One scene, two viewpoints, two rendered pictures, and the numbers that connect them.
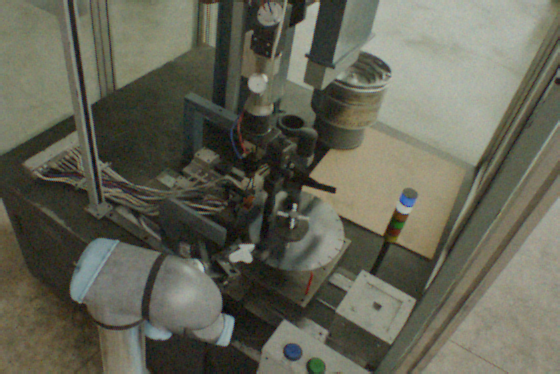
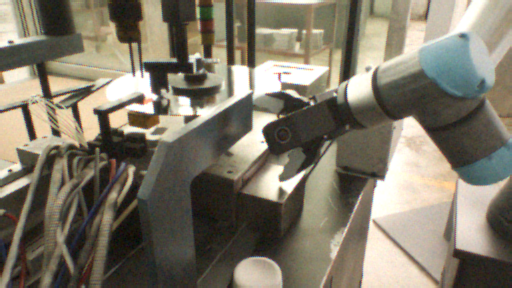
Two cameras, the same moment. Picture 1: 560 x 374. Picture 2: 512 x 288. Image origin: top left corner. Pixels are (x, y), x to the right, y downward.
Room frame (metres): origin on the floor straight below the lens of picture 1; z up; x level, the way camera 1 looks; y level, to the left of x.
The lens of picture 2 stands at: (0.87, 0.66, 1.17)
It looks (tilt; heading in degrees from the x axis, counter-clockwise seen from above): 25 degrees down; 270
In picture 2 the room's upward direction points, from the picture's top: straight up
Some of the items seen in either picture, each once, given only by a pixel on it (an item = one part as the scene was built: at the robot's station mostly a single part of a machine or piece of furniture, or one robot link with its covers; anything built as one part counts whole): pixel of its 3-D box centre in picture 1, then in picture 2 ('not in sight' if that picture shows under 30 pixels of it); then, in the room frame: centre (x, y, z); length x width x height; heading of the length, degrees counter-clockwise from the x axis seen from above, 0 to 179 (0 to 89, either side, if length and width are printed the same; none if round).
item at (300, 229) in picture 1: (291, 223); (195, 78); (0.99, -0.08, 0.96); 0.11 x 0.11 x 0.03
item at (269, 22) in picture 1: (294, 40); not in sight; (1.18, 0.00, 1.45); 0.35 x 0.07 x 0.28; 154
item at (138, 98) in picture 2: (238, 197); (126, 119); (1.07, 0.09, 0.95); 0.10 x 0.03 x 0.07; 64
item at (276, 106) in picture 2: (244, 254); (274, 98); (0.84, 0.04, 0.96); 0.09 x 0.06 x 0.03; 135
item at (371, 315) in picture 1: (369, 319); (285, 99); (0.79, -0.36, 0.82); 0.18 x 0.18 x 0.15; 64
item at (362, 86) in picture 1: (346, 102); not in sight; (1.76, -0.26, 0.93); 0.31 x 0.31 x 0.36
